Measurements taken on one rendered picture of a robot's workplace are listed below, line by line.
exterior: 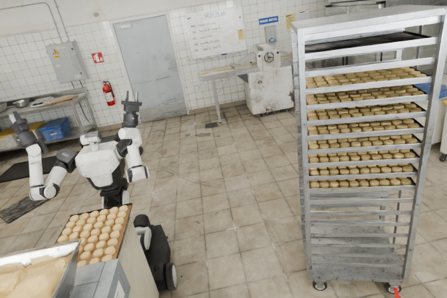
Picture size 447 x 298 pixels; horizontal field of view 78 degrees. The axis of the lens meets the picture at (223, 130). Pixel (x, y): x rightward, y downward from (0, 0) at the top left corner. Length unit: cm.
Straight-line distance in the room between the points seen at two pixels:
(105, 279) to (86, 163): 103
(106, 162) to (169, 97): 411
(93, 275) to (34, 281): 18
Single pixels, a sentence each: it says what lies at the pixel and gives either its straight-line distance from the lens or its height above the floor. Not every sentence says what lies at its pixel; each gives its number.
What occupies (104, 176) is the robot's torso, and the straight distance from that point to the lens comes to 204.
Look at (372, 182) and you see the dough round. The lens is 190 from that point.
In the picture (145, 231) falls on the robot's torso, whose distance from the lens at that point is 263.
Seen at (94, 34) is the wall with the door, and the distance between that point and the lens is 595.
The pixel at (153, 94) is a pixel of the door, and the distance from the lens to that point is 596.
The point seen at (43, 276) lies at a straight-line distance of 111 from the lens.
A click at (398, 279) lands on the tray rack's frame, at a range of 239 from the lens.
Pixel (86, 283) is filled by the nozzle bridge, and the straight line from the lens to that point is 117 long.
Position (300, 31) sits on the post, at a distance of 141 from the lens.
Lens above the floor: 196
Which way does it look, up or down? 23 degrees down
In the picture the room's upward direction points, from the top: 10 degrees counter-clockwise
